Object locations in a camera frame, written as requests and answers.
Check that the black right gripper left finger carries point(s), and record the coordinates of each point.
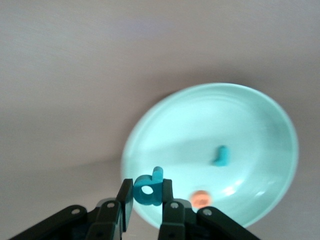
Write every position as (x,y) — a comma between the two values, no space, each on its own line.
(105,220)

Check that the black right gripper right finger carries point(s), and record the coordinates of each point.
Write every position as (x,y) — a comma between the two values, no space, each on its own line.
(177,222)

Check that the orange foam letter e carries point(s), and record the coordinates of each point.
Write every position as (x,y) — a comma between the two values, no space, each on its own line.
(201,198)

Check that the teal foam letter d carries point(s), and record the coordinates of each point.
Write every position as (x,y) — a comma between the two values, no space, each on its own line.
(157,182)

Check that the teal foam letter r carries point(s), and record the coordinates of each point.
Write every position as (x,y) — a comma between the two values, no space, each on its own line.
(222,158)

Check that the mint green plate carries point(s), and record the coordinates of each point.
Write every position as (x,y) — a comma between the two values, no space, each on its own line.
(200,130)

